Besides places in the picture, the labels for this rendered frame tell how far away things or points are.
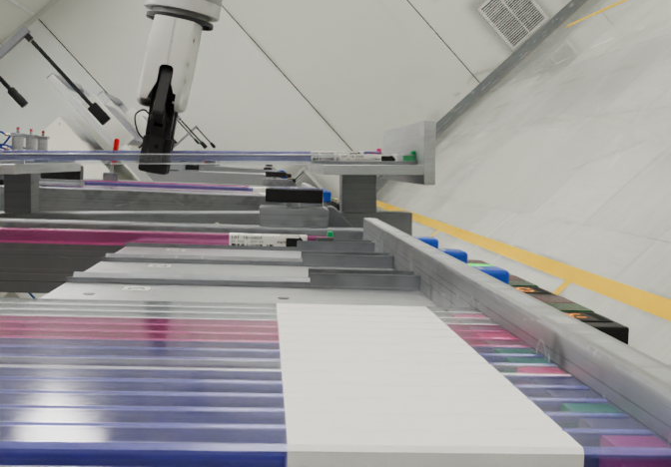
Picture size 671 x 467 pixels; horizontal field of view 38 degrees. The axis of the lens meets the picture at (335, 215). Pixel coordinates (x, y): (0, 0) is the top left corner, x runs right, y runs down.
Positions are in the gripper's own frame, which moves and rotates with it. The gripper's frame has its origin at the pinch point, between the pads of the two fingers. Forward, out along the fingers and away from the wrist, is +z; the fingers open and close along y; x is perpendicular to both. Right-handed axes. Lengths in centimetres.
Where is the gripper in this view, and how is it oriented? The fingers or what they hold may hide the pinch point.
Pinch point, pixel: (156, 155)
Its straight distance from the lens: 111.4
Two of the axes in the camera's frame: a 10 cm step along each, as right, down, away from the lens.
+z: -1.8, 9.8, 0.5
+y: 0.7, 0.6, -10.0
